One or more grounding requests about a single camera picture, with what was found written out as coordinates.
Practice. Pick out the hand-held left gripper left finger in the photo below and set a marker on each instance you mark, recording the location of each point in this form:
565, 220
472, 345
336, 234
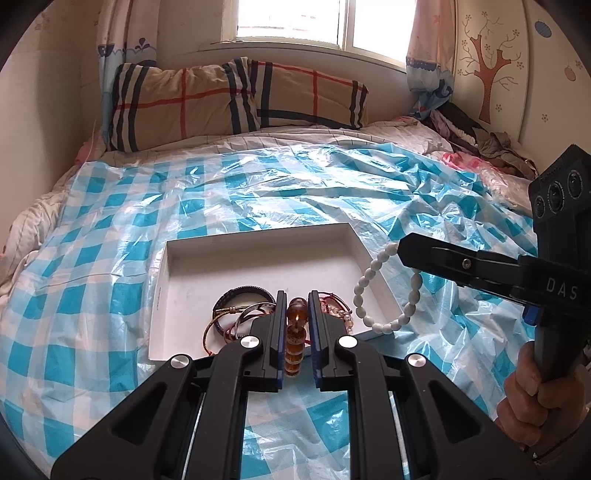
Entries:
279, 332

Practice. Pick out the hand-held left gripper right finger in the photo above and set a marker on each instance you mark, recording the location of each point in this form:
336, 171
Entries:
315, 332

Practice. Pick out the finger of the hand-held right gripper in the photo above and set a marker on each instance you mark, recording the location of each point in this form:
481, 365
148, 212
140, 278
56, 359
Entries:
443, 263

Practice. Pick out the silver bangle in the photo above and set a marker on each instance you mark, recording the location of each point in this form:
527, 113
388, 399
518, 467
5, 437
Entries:
258, 306

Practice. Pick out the white cardboard box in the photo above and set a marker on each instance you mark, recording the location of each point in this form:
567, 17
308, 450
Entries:
207, 263

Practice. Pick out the person's right hand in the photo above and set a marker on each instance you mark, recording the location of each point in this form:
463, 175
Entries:
535, 410

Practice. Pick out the pink plastic bag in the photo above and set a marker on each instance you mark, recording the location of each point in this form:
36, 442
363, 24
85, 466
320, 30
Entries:
489, 177

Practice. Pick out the pile of clothes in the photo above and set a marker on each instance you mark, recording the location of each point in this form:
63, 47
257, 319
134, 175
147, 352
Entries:
480, 134

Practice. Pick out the tree decal panel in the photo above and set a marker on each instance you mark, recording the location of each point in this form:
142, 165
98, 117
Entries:
517, 69

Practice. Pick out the blue checkered plastic sheet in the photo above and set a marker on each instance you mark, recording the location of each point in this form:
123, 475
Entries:
92, 277

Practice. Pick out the printed curtain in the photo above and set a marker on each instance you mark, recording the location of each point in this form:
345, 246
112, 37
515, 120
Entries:
129, 46
429, 55

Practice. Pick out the plaid pillow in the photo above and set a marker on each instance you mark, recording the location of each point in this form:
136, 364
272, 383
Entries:
309, 97
175, 101

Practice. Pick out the window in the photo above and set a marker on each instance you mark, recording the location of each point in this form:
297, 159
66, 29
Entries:
323, 23

